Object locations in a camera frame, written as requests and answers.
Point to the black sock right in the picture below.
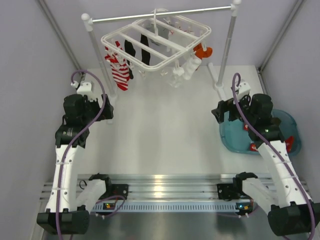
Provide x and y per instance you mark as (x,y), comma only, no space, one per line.
(145,55)

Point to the red white striped sock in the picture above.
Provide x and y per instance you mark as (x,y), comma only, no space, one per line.
(119,69)

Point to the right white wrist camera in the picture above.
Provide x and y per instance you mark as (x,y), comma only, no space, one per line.
(242,89)

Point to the white clip sock hanger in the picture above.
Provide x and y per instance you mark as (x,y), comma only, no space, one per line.
(184,35)

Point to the red snowflake sock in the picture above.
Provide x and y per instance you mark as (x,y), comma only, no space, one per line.
(290,144)

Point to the aluminium mounting rail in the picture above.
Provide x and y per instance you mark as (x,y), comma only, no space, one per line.
(164,193)

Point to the orange sock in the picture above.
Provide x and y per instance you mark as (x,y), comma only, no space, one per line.
(202,51)

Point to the black sock left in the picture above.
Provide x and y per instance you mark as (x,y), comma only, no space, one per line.
(129,49)

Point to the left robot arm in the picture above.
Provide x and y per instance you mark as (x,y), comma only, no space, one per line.
(68,212)

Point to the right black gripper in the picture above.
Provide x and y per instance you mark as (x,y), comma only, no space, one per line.
(225,106)

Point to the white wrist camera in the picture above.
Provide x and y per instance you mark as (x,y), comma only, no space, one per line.
(85,88)
(242,89)

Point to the silver drying rack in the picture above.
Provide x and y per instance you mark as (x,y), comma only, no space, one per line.
(217,77)

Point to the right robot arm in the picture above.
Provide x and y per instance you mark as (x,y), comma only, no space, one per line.
(290,210)

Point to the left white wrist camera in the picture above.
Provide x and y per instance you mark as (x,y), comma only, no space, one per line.
(85,88)

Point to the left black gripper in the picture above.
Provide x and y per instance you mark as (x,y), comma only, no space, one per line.
(107,113)

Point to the black sock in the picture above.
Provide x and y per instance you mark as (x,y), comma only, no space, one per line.
(129,49)
(145,55)

